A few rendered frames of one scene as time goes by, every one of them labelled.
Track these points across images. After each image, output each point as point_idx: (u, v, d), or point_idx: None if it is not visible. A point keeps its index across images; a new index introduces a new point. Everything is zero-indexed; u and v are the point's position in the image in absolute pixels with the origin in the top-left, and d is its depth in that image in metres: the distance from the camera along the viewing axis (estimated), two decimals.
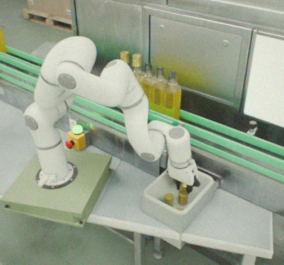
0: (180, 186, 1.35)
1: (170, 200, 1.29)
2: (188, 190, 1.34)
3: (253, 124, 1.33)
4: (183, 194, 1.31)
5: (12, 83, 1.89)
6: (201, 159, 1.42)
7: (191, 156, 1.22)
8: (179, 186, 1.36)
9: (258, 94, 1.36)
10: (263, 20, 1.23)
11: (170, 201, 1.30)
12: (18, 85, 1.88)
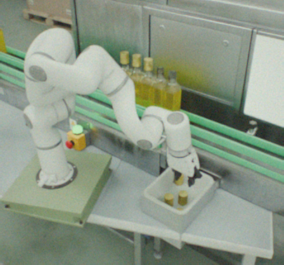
0: (150, 60, 1.43)
1: (170, 200, 1.29)
2: (190, 182, 1.25)
3: (253, 124, 1.33)
4: (183, 194, 1.31)
5: (12, 83, 1.89)
6: (201, 159, 1.42)
7: (191, 145, 1.14)
8: (149, 63, 1.44)
9: (258, 94, 1.36)
10: (263, 20, 1.23)
11: (170, 201, 1.30)
12: (18, 85, 1.88)
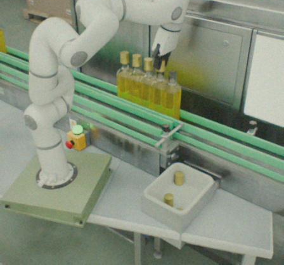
0: (150, 60, 1.43)
1: (170, 200, 1.29)
2: (166, 61, 1.43)
3: (253, 124, 1.33)
4: (161, 59, 1.41)
5: (12, 83, 1.89)
6: (201, 159, 1.42)
7: None
8: (149, 63, 1.44)
9: (258, 94, 1.36)
10: (263, 20, 1.23)
11: (170, 201, 1.30)
12: (18, 85, 1.88)
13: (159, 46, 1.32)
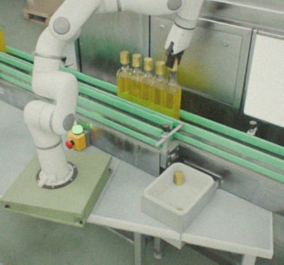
0: (150, 60, 1.43)
1: (177, 59, 1.37)
2: (179, 59, 1.38)
3: (253, 124, 1.33)
4: (161, 63, 1.42)
5: (12, 83, 1.89)
6: (201, 159, 1.42)
7: None
8: (149, 63, 1.44)
9: (258, 94, 1.36)
10: (263, 20, 1.23)
11: (177, 60, 1.38)
12: (18, 85, 1.88)
13: (172, 44, 1.28)
